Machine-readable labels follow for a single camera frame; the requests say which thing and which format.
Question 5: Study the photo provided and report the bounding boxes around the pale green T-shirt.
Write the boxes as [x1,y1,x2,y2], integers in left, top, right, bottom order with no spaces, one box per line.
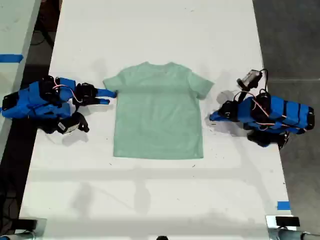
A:
[102,61,216,160]

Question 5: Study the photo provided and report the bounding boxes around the black camera cable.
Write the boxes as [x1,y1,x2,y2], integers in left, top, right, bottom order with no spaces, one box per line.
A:
[258,68,270,95]

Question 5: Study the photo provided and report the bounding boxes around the black camera box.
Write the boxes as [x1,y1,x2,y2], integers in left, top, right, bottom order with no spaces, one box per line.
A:
[236,69,263,90]
[57,119,79,136]

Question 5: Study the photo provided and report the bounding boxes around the red white servo wire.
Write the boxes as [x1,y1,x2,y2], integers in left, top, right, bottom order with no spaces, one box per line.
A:
[52,77,84,105]
[251,98,306,133]

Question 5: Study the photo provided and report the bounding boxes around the short blue tape strip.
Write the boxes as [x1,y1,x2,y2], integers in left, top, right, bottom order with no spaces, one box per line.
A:
[276,200,292,211]

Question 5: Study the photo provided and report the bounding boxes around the long blue tape strip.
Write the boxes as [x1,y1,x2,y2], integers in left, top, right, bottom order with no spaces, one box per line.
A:
[0,54,25,63]

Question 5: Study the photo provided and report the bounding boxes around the grey metal pipe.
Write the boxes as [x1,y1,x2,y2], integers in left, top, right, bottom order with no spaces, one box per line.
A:
[268,228,320,240]
[0,231,38,240]

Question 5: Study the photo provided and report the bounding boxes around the small black box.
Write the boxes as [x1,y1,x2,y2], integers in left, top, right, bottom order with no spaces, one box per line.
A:
[18,218,38,230]
[275,216,300,228]

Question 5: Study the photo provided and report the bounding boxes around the black floor cable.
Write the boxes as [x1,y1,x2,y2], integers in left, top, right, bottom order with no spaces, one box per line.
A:
[31,29,55,47]

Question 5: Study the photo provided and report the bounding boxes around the short black camera stalk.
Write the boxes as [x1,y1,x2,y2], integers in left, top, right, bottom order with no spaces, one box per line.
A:
[71,111,90,133]
[233,84,253,103]

